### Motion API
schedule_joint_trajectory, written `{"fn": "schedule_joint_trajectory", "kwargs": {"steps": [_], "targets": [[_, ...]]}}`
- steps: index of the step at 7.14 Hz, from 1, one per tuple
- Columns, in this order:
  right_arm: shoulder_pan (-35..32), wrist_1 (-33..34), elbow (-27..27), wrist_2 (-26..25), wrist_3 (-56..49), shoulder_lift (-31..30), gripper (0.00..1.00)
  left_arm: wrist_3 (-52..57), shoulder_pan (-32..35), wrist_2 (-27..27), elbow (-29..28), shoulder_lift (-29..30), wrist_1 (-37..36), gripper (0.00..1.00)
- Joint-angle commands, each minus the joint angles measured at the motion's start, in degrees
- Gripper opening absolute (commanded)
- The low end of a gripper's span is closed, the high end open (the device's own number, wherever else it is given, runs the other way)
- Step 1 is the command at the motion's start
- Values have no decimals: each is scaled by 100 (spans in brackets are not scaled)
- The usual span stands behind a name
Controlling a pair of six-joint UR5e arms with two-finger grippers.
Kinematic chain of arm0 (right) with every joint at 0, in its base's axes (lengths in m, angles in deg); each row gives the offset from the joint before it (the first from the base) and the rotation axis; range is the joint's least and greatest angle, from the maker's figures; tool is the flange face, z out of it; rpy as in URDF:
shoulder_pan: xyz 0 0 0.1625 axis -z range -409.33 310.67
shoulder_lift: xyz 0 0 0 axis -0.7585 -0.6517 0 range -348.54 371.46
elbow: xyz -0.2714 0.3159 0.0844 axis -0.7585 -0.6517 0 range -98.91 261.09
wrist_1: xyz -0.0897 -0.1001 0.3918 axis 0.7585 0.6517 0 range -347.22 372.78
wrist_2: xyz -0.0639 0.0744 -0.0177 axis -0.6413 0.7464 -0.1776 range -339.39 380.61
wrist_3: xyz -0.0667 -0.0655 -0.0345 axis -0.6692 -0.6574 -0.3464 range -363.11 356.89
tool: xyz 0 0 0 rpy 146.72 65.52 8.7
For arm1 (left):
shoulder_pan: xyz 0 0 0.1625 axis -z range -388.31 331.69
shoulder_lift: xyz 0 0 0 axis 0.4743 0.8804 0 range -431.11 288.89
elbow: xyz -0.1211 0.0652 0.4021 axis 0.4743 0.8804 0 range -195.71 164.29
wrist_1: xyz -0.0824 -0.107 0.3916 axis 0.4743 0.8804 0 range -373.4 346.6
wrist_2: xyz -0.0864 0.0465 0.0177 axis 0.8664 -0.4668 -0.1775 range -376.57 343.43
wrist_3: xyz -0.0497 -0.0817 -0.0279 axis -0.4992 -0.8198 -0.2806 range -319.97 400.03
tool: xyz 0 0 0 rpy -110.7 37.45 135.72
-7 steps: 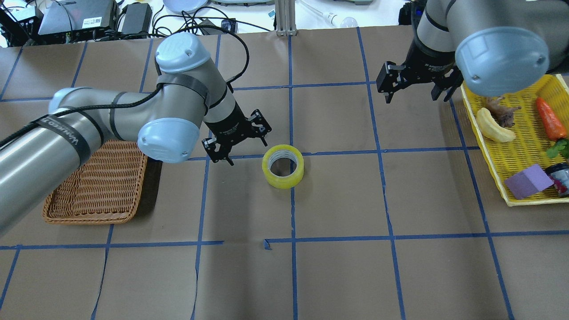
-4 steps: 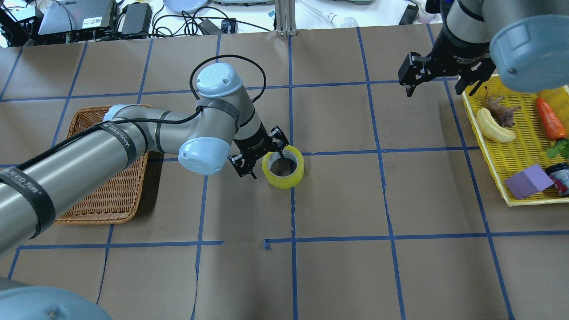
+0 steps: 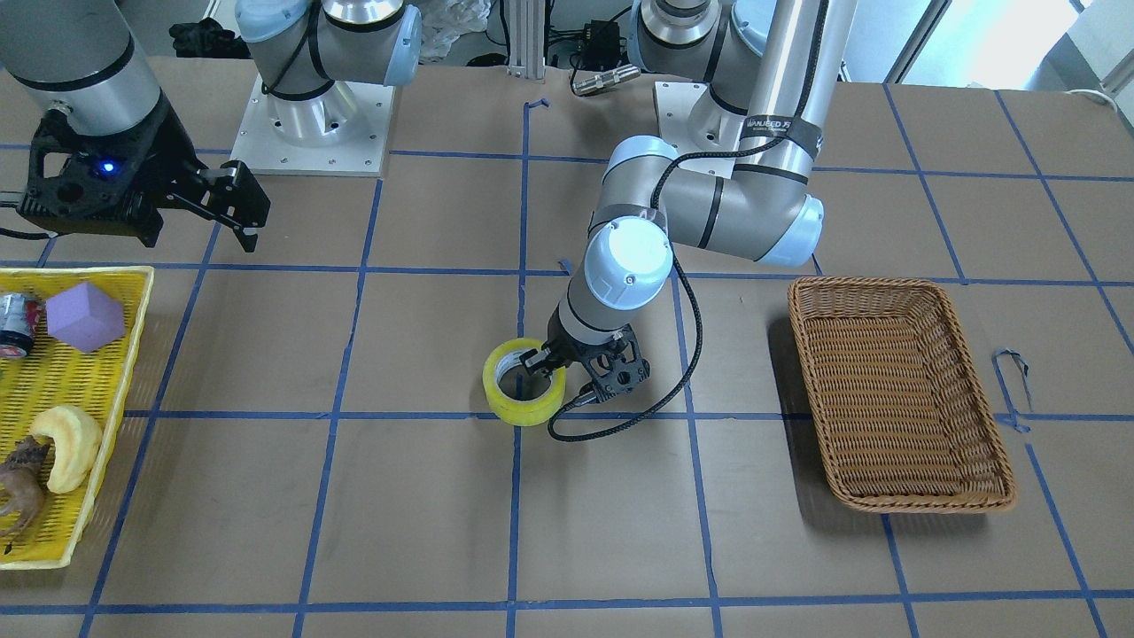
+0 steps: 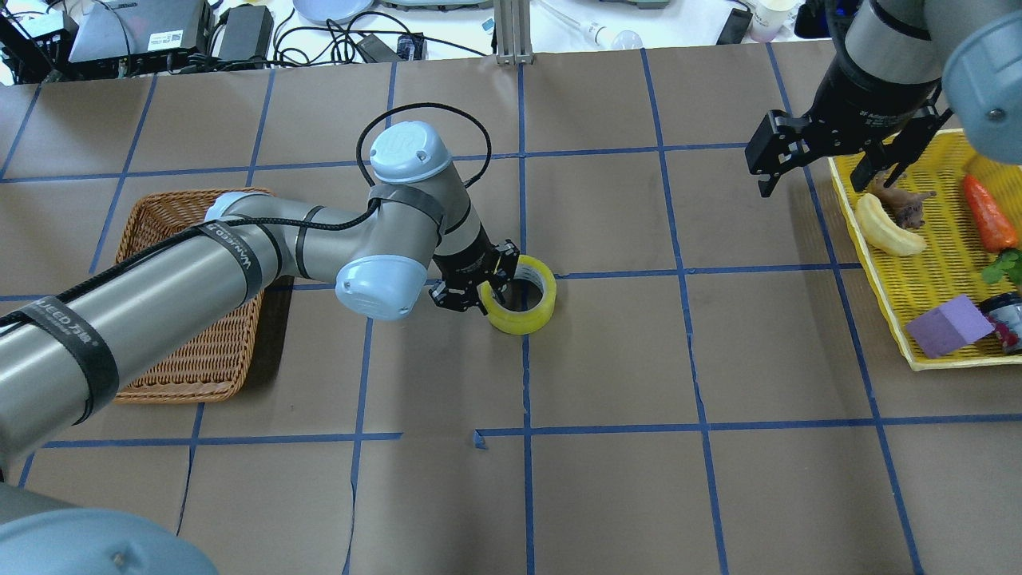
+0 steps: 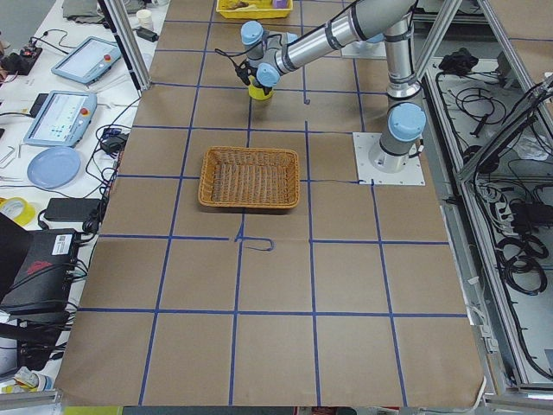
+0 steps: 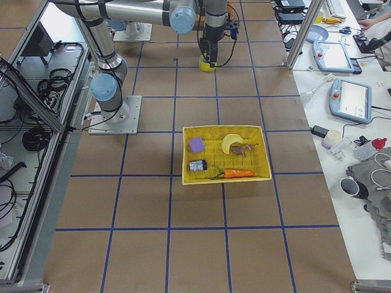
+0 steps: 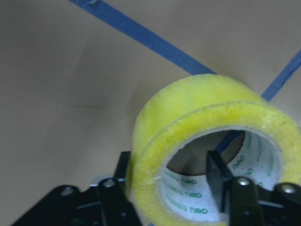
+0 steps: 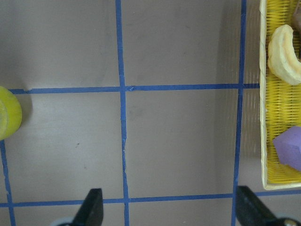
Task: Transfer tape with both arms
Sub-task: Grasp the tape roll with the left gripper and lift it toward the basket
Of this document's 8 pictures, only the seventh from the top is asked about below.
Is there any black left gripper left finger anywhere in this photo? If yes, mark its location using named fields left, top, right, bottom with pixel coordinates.
left=13, top=151, right=141, bottom=226

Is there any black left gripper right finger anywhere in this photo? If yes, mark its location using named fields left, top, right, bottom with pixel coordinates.
left=206, top=151, right=301, bottom=226

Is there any yellow tape roll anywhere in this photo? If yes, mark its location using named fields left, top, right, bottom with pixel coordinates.
left=131, top=74, right=301, bottom=226

